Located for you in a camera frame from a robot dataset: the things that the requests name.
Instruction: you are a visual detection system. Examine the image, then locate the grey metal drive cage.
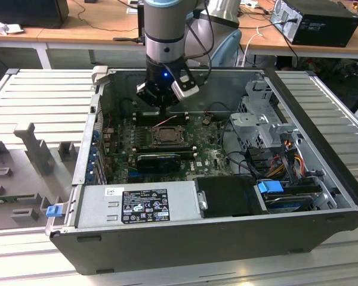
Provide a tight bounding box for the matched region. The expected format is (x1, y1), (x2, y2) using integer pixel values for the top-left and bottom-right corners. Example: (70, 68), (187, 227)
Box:
(229, 79), (299, 150)

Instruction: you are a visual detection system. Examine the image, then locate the blue disk carrier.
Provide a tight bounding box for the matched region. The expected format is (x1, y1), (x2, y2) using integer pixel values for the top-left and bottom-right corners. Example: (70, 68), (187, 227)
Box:
(256, 179), (284, 198)

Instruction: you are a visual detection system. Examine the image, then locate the grey power supply unit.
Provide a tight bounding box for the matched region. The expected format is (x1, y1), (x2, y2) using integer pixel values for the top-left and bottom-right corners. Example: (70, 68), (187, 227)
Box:
(76, 180), (202, 229)

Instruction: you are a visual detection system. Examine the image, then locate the black CPU socket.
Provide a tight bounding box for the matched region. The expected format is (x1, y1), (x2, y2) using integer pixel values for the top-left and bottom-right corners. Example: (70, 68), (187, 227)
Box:
(150, 125), (187, 147)

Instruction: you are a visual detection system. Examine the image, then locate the black RAM slot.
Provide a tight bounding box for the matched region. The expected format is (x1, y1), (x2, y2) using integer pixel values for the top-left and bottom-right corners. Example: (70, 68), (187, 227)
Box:
(135, 144), (195, 150)
(135, 148), (197, 156)
(137, 119), (189, 126)
(137, 112), (189, 120)

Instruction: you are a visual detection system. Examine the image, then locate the coloured wire bundle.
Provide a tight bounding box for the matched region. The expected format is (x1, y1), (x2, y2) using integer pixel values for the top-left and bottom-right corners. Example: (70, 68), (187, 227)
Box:
(268, 154), (305, 179)

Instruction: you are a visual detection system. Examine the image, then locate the black desktop computer tower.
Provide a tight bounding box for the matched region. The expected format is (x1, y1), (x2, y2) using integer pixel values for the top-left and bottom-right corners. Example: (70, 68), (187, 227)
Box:
(270, 0), (358, 48)

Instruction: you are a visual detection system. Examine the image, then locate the metal socket cover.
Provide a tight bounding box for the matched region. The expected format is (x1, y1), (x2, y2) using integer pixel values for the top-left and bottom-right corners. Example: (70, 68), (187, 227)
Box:
(152, 126), (186, 147)

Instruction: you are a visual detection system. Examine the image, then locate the black graphics card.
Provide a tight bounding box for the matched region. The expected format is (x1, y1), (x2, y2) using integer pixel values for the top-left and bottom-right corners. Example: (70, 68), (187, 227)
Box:
(136, 153), (181, 172)

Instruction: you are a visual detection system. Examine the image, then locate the small black box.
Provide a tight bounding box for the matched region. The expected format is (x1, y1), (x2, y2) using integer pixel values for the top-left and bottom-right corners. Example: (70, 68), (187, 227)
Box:
(137, 0), (146, 39)

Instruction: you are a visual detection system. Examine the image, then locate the silver square CPU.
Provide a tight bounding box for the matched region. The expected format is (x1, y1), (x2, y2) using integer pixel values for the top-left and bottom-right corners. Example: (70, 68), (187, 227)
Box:
(158, 130), (180, 142)

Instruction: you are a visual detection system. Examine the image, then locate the black hard disk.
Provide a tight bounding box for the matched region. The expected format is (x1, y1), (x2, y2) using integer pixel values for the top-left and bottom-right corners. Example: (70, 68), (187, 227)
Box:
(264, 193), (314, 214)

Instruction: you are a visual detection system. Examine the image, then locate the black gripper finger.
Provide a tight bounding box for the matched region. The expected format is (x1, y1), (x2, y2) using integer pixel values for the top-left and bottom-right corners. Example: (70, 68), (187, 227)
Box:
(136, 82), (161, 106)
(159, 86), (180, 118)

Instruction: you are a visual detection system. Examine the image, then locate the green motherboard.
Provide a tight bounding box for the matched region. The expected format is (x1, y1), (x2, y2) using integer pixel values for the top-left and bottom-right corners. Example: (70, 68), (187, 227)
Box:
(103, 114), (236, 184)

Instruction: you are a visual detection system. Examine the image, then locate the large black monitor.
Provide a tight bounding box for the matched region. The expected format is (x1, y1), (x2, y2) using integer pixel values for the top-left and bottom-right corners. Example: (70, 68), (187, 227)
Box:
(0, 0), (70, 30)

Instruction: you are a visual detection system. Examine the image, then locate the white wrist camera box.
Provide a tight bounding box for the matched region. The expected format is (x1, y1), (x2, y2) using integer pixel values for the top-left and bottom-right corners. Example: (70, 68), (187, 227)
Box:
(170, 74), (200, 100)

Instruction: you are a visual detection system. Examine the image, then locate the white cable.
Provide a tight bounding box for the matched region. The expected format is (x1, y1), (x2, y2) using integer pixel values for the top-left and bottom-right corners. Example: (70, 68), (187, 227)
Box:
(234, 25), (264, 67)

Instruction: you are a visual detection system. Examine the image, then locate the green circuit board strip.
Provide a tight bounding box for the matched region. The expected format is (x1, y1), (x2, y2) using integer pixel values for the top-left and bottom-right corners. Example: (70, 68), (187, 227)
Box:
(0, 195), (36, 205)

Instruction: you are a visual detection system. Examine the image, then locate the wooden desk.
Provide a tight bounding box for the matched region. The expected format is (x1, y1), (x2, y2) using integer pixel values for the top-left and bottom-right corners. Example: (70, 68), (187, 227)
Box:
(0, 0), (358, 70)

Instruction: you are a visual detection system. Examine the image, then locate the black open PC case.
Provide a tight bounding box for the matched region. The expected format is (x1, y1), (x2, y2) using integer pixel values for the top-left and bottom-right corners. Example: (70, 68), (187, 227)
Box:
(44, 67), (358, 275)

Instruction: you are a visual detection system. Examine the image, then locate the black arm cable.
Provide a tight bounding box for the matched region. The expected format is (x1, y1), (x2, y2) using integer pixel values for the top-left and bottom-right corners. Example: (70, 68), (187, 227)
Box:
(184, 0), (213, 88)

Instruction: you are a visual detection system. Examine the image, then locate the crumpled white paper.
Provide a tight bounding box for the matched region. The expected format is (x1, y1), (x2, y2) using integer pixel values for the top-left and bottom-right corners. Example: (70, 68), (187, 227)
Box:
(0, 16), (25, 36)

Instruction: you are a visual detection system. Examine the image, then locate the grey parts rack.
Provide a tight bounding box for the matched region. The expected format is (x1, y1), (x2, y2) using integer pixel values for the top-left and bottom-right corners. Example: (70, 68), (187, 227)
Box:
(0, 122), (81, 232)

